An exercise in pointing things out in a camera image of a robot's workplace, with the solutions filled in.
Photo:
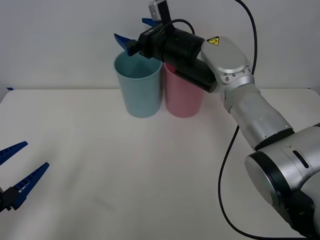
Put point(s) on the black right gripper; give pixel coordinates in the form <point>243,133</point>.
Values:
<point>152,43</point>

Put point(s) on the pale blue plastic bin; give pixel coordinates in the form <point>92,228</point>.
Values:
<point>140,100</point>

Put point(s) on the silver and black right arm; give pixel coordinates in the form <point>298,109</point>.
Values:
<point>225,57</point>

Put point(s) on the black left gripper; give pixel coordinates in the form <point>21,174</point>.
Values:
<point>2,201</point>

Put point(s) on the pink plastic bin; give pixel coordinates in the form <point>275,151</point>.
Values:
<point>182,100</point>

